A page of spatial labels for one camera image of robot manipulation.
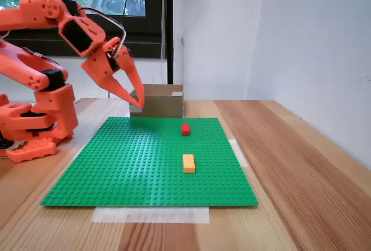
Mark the yellow lego block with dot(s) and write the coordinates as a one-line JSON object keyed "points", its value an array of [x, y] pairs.
{"points": [[189, 164]]}

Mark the open cardboard box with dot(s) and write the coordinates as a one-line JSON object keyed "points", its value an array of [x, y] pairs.
{"points": [[162, 106]]}

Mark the red lego block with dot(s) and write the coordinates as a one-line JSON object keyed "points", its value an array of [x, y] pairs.
{"points": [[185, 130]]}

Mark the green lego baseplate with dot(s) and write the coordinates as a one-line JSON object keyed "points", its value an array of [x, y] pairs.
{"points": [[139, 170]]}

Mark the black stand pole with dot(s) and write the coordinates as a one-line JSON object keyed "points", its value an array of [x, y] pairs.
{"points": [[170, 30]]}

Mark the translucent masking tape strip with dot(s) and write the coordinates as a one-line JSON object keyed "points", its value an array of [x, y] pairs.
{"points": [[239, 154], [150, 215]]}

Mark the black window frame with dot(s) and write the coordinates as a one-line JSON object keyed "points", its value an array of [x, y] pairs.
{"points": [[145, 45]]}

